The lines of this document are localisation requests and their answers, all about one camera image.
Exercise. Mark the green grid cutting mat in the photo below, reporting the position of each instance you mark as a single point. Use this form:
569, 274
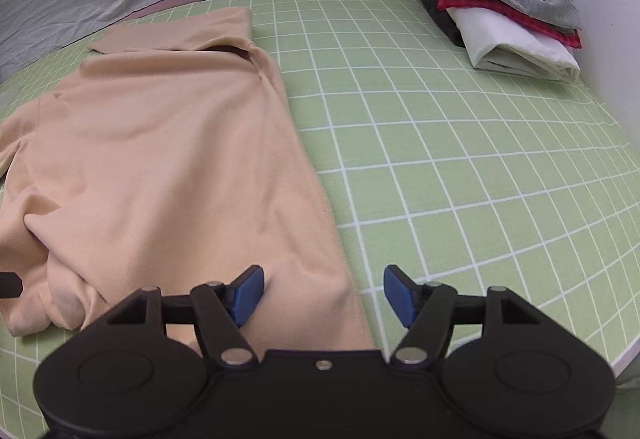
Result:
457, 175

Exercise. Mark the folded red checked garment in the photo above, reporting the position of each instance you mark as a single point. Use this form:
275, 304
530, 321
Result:
568, 38

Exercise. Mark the folded white garment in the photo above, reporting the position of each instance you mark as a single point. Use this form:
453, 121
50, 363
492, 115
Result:
493, 42

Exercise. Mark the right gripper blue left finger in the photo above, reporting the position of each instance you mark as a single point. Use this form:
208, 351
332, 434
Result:
221, 310

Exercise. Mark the folded black garment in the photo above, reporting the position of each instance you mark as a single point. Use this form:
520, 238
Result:
444, 22

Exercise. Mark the beige long sleeve shirt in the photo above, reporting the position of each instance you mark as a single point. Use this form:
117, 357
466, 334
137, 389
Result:
169, 158

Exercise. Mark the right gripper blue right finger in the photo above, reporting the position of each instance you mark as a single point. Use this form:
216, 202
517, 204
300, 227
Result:
425, 311

